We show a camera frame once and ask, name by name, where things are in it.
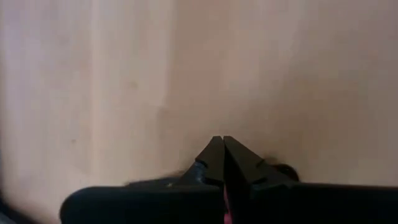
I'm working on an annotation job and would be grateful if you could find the magenta wax crayon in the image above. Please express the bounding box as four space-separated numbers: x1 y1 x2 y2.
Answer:
223 188 233 224

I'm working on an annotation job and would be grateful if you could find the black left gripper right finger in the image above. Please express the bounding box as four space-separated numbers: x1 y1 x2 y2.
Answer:
223 136 398 224

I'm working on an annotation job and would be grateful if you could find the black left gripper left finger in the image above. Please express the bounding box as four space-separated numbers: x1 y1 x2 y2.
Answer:
59 136 225 224

